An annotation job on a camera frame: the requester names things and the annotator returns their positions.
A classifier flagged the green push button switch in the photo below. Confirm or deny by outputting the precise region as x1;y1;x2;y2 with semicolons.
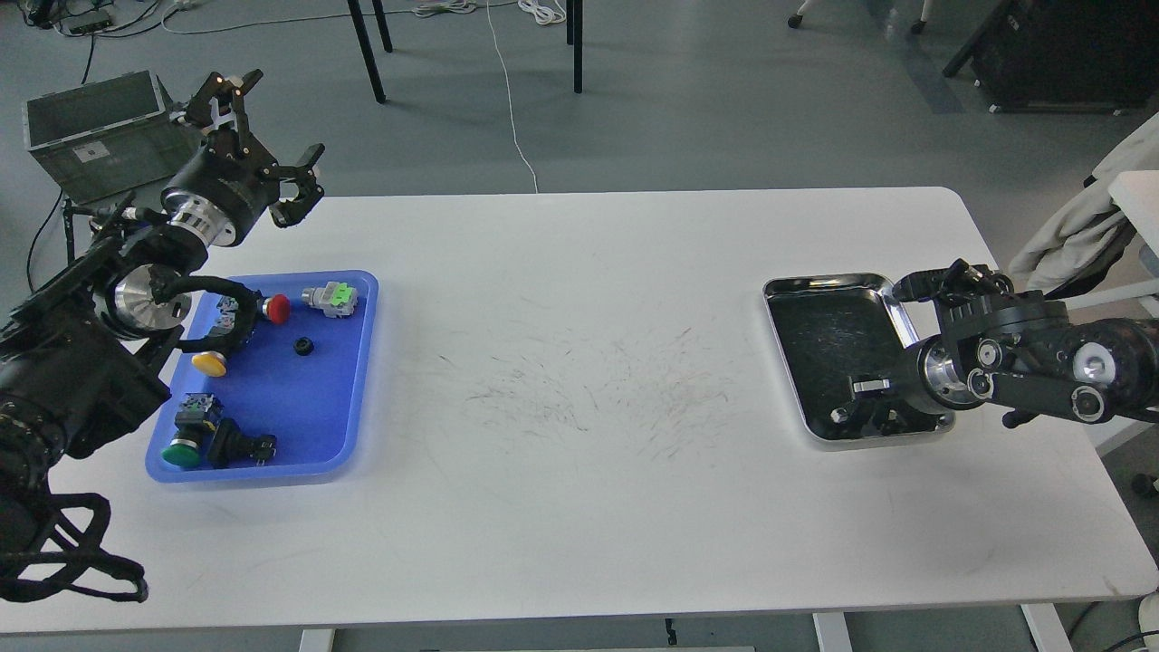
161;391;224;470

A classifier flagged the green grey switch module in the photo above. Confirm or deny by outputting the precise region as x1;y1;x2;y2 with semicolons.
301;281;359;318

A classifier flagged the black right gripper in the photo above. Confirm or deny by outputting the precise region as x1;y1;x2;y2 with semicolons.
851;337;974;432

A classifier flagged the black selector switch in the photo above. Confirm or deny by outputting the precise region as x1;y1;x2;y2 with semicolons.
206;417;278;469

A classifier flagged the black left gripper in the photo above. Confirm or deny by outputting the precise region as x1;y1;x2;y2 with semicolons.
163;69;326;247

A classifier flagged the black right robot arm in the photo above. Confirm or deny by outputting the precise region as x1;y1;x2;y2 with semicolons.
843;259;1156;434

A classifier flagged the black table leg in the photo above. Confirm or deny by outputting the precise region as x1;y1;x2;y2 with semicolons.
347;1;393;107

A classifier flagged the blue plastic tray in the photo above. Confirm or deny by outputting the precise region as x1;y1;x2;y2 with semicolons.
144;271;379;484

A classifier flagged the black floor cable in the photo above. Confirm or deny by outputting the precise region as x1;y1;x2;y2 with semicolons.
0;0;173;295

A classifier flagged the silver metal tray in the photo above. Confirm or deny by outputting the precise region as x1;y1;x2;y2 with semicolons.
761;273;955;449

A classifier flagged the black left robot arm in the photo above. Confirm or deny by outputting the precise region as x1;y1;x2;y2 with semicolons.
1;69;325;603

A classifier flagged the black equipment case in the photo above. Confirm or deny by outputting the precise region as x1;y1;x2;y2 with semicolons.
941;1;1158;112

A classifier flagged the beige cloth on chair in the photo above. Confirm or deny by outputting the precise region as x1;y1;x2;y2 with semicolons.
1006;115;1158;300

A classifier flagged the green plastic crate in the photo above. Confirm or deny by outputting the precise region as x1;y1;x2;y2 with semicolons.
24;71;201;204

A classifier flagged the red push button switch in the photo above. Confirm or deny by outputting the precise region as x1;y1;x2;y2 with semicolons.
216;292;291;327

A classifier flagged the white floor cable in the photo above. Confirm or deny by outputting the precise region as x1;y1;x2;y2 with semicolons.
163;0;570;195

